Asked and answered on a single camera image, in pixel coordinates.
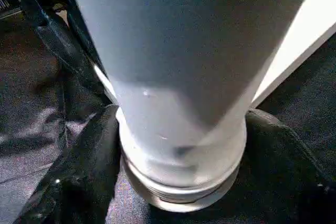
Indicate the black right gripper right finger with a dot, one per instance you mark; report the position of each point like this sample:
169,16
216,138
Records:
278,177

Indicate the white plastic table top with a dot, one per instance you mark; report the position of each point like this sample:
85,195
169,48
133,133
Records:
299,45

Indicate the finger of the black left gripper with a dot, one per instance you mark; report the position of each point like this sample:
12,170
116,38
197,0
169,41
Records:
58,40

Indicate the white plastic table leg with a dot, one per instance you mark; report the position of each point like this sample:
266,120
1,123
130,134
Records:
184,77

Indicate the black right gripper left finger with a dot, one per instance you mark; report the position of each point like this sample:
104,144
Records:
79,177

